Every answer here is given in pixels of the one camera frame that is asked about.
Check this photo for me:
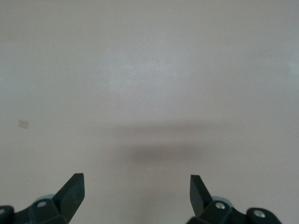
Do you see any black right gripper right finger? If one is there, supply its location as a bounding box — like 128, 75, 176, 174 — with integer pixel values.
186, 175, 282, 224

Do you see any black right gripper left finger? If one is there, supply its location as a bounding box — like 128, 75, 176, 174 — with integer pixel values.
0, 173, 85, 224

